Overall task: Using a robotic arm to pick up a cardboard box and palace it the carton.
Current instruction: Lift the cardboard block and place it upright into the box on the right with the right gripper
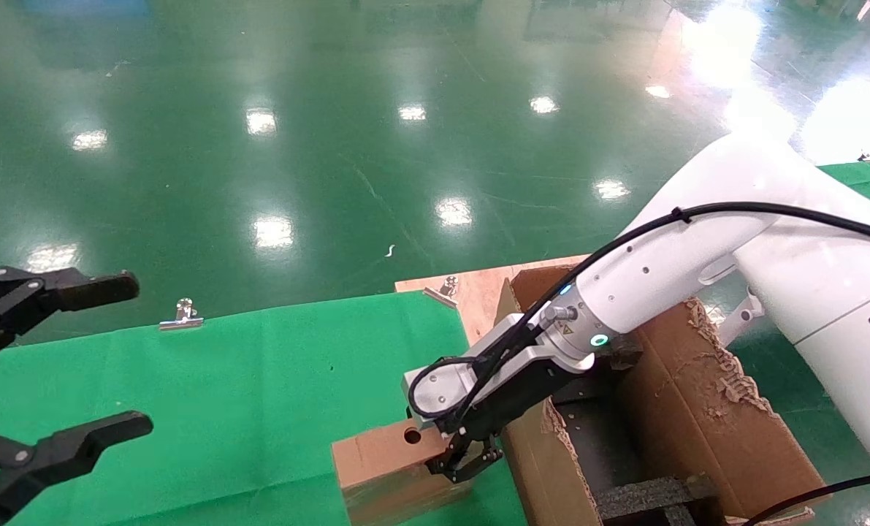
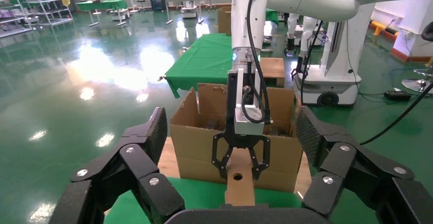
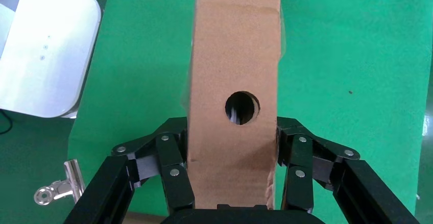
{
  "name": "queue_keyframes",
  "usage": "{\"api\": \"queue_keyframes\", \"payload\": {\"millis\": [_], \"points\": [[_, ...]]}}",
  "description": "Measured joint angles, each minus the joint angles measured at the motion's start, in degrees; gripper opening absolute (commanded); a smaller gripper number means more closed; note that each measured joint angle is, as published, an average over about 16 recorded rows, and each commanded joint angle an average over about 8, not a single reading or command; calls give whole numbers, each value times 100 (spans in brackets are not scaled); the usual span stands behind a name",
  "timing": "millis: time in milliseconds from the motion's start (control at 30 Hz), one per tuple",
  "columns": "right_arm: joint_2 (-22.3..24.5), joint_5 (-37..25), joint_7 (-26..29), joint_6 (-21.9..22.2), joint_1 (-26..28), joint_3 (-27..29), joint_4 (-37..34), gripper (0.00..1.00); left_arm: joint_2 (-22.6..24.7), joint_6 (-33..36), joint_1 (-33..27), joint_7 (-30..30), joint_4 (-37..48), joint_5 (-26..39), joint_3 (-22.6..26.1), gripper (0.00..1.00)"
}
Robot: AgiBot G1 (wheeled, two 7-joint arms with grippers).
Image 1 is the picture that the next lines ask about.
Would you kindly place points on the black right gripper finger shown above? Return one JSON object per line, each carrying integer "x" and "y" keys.
{"x": 484, "y": 460}
{"x": 451, "y": 453}

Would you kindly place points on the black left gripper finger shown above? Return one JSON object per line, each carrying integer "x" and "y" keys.
{"x": 84, "y": 290}
{"x": 69, "y": 447}

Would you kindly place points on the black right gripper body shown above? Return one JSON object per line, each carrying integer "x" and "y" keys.
{"x": 511, "y": 402}

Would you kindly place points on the small cardboard box with hole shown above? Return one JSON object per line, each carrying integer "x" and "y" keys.
{"x": 376, "y": 467}

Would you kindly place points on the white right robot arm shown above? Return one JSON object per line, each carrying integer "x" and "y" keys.
{"x": 807, "y": 277}

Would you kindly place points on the large open brown carton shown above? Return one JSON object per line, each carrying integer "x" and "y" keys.
{"x": 697, "y": 409}

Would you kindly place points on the large green tablecloth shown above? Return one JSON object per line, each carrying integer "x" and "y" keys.
{"x": 223, "y": 394}

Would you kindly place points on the black foam insert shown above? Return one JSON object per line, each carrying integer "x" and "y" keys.
{"x": 646, "y": 497}

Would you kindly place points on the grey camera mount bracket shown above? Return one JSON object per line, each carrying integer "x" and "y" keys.
{"x": 551, "y": 356}

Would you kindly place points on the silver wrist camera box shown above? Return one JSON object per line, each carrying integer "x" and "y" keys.
{"x": 442, "y": 383}

